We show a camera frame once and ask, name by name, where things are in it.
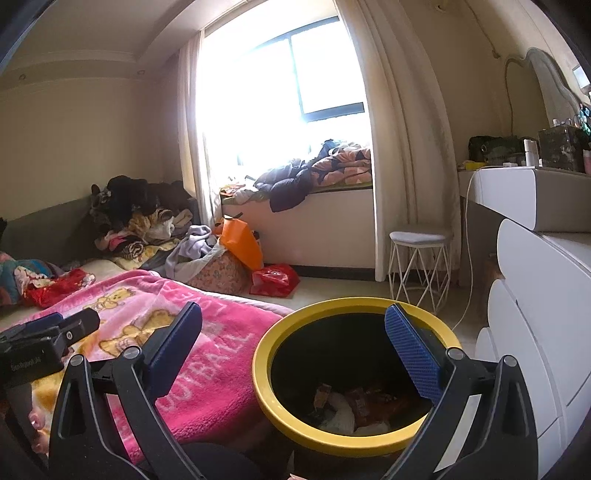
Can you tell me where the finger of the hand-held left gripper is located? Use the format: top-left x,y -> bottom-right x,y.
0,313 -> 64,343
56,308 -> 101,345

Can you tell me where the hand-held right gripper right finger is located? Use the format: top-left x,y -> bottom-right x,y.
381,304 -> 539,480

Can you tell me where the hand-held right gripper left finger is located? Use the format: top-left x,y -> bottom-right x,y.
48,302 -> 218,480

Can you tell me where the heap of discarded wrappers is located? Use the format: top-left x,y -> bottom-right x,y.
309,381 -> 430,435

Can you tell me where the yellow-rimmed black trash bin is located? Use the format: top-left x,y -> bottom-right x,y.
252,298 -> 462,457

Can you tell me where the person's left hand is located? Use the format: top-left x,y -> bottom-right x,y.
25,406 -> 49,455

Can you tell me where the red cloth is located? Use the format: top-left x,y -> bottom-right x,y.
25,268 -> 95,308

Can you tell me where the pink printed blanket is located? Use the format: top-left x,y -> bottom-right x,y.
28,270 -> 294,464

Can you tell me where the colourful printed blanket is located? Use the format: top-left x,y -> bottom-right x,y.
0,251 -> 61,305

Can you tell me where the floral storage box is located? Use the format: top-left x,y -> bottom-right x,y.
187,254 -> 250,294

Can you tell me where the grey headboard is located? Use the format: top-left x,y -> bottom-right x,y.
0,194 -> 109,278

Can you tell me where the pale purple garment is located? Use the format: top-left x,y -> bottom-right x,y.
166,224 -> 222,280

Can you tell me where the orange bag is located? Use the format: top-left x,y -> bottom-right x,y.
215,217 -> 265,272

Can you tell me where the red plastic bag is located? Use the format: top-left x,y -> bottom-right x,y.
250,263 -> 301,297

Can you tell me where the pile of clothes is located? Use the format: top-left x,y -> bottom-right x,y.
90,175 -> 199,259

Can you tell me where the white drawer cabinet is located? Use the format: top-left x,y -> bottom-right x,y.
475,217 -> 591,480

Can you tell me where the white window seat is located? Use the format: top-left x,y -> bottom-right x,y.
221,185 -> 377,280

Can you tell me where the small colourful cloth heap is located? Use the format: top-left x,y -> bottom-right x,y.
221,182 -> 259,206

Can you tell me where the dark jacket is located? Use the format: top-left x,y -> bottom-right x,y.
254,157 -> 319,213

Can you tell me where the white vanity table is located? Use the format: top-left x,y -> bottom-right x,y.
459,166 -> 591,232

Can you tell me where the orange patterned quilt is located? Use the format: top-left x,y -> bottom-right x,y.
305,141 -> 372,188

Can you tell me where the narrow cream curtain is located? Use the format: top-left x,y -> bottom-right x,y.
178,30 -> 225,222

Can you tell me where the wide cream curtain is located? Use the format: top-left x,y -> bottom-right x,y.
332,0 -> 462,282

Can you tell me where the dark green bag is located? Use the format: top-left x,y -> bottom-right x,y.
468,135 -> 525,163

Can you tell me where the dark patterned box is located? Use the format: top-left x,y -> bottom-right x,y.
538,126 -> 589,174

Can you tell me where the window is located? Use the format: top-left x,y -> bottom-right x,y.
198,16 -> 370,185

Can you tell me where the grey framed mirror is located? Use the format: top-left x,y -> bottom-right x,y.
505,46 -> 585,127

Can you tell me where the white cable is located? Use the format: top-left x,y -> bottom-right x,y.
455,173 -> 481,330

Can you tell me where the white wire stool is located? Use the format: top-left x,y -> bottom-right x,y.
389,228 -> 455,315

